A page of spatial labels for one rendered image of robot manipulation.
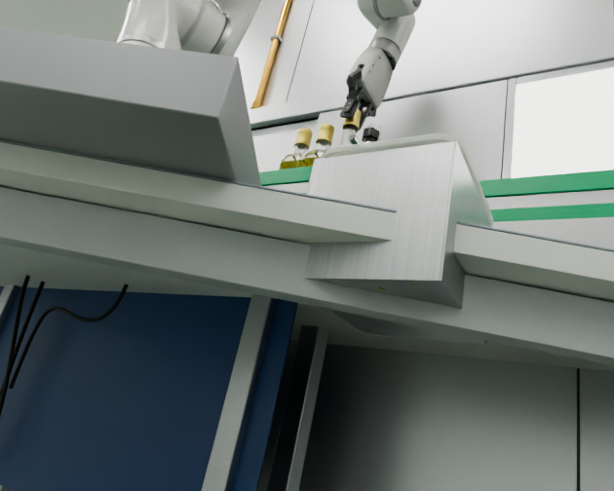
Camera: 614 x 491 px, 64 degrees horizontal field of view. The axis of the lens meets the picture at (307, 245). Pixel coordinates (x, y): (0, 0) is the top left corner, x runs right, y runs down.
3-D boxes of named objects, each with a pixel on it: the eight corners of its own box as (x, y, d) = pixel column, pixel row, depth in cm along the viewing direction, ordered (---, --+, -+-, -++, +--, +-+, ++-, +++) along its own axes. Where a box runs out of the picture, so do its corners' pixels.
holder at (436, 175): (498, 301, 69) (501, 250, 72) (449, 207, 48) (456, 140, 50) (384, 297, 78) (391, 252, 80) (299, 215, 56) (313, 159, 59)
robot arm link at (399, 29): (398, -31, 103) (361, -23, 109) (378, 8, 100) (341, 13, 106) (423, 24, 114) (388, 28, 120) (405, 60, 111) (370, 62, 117)
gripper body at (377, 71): (375, 72, 117) (357, 110, 114) (359, 40, 109) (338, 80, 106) (403, 72, 112) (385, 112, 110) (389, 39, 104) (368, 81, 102)
